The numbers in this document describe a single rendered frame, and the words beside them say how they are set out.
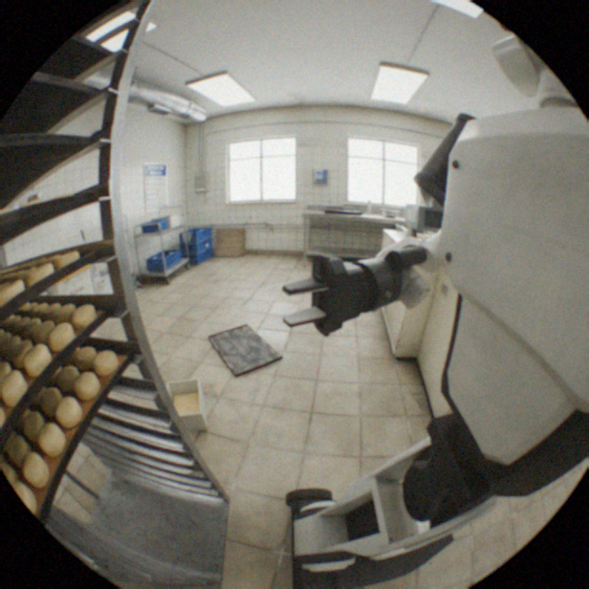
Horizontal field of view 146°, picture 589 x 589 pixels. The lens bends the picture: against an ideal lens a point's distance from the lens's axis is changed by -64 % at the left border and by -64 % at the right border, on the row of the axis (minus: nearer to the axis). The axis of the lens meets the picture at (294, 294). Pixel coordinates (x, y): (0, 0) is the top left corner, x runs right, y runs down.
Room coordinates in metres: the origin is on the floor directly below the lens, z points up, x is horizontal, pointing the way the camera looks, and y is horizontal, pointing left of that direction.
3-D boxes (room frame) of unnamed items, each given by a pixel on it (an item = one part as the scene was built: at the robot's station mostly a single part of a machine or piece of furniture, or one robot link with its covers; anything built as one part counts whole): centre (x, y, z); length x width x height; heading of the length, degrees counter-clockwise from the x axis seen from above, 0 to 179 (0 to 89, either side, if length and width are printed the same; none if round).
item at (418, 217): (1.47, -1.13, 1.01); 0.72 x 0.33 x 0.34; 79
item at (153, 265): (3.49, 2.11, 0.29); 0.56 x 0.38 x 0.20; 178
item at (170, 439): (0.27, 0.59, 0.69); 0.64 x 0.03 x 0.03; 91
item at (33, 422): (0.05, 0.38, 0.96); 0.05 x 0.05 x 0.02
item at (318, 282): (0.32, -0.01, 1.07); 0.06 x 0.03 x 0.02; 121
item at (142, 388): (0.27, 0.59, 0.87); 0.64 x 0.03 x 0.03; 91
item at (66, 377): (0.17, 0.38, 0.96); 0.05 x 0.05 x 0.02
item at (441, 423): (0.09, -0.30, 0.89); 0.28 x 0.13 x 0.18; 91
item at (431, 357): (0.97, -1.03, 0.45); 0.70 x 0.34 x 0.90; 169
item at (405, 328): (1.93, -1.22, 0.42); 1.28 x 0.72 x 0.84; 169
